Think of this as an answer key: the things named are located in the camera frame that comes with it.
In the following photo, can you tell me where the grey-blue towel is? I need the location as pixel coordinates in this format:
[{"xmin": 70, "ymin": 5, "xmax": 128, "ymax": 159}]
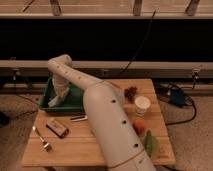
[{"xmin": 48, "ymin": 96, "xmax": 62, "ymax": 107}]

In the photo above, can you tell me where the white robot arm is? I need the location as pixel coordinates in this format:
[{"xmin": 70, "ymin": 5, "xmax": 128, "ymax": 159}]
[{"xmin": 47, "ymin": 55, "xmax": 156, "ymax": 171}]

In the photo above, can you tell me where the green plastic tray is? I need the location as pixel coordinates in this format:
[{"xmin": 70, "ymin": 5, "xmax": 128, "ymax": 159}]
[{"xmin": 40, "ymin": 77, "xmax": 84, "ymax": 113}]

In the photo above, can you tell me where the brown wooden block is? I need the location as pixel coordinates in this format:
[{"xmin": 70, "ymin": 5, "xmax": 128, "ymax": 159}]
[{"xmin": 46, "ymin": 118, "xmax": 69, "ymax": 138}]

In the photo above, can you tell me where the metal fork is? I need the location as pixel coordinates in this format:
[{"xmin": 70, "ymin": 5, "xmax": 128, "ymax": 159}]
[{"xmin": 32, "ymin": 126, "xmax": 52, "ymax": 152}]

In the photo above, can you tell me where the bunch of dark grapes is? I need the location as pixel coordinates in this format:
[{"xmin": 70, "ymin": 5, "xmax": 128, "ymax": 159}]
[{"xmin": 124, "ymin": 86, "xmax": 137, "ymax": 102}]

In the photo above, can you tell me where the white paper cup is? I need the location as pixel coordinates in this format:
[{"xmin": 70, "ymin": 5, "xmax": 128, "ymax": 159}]
[{"xmin": 134, "ymin": 96, "xmax": 151, "ymax": 116}]

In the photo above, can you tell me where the orange tomato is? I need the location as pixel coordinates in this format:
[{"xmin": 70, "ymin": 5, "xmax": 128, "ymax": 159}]
[{"xmin": 133, "ymin": 120, "xmax": 145, "ymax": 135}]

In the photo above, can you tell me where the green cucumber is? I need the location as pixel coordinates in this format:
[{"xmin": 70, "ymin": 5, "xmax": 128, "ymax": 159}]
[{"xmin": 144, "ymin": 130, "xmax": 158, "ymax": 157}]

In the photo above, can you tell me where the blue power adapter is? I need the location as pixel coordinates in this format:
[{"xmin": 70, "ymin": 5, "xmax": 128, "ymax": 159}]
[{"xmin": 170, "ymin": 89, "xmax": 185, "ymax": 107}]

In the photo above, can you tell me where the black cable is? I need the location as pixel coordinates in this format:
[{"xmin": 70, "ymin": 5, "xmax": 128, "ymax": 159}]
[{"xmin": 119, "ymin": 10, "xmax": 157, "ymax": 75}]

